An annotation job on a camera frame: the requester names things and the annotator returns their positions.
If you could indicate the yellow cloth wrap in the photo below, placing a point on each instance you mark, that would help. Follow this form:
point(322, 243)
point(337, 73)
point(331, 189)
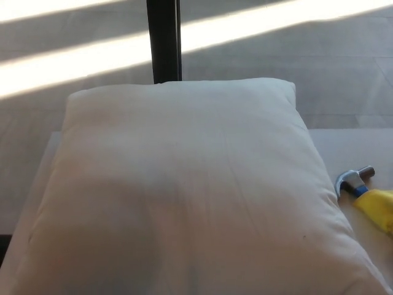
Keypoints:
point(379, 207)

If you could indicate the white square pillow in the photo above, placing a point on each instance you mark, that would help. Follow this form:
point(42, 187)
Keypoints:
point(184, 190)

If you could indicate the black vertical post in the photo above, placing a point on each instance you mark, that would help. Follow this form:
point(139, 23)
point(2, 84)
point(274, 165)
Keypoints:
point(162, 40)

